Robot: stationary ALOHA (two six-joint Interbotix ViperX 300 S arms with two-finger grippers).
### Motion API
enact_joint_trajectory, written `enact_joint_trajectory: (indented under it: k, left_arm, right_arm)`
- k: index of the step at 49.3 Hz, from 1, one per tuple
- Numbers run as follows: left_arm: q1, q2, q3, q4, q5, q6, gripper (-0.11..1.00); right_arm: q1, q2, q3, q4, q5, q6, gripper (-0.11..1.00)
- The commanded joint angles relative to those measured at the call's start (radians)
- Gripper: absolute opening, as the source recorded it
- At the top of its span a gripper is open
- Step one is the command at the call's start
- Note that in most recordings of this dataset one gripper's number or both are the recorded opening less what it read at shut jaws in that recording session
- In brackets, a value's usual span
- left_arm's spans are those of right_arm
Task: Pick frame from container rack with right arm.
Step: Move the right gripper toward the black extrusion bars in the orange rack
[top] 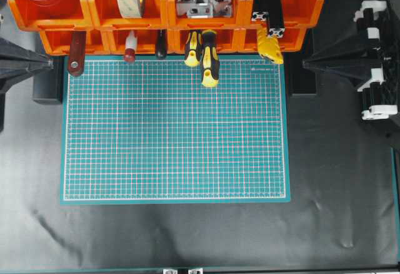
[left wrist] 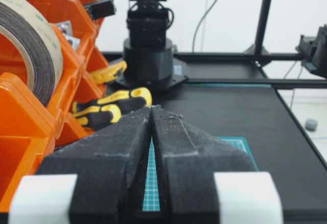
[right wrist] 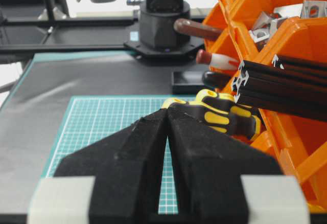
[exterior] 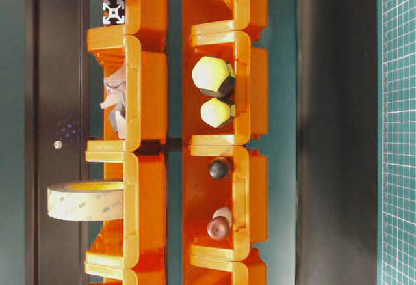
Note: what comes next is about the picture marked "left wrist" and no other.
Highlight orange container rack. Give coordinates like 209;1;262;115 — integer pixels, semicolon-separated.
1;0;108;215

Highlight green cutting mat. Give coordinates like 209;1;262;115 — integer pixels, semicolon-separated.
142;137;259;212

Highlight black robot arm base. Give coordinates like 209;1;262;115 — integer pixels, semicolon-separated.
117;0;187;92

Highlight grey foam tape roll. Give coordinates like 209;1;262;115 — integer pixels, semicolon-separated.
1;0;64;106

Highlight black aluminium frame stand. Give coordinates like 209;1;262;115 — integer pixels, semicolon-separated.
168;0;326;90

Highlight yellow black screwdriver handle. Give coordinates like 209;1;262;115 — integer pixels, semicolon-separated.
72;87;152;131

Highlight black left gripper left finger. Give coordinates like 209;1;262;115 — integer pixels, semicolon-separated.
37;107;151;215

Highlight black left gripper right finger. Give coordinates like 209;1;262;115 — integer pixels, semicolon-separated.
151;106;256;215

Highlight grey cable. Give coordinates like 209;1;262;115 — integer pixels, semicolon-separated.
192;0;230;53

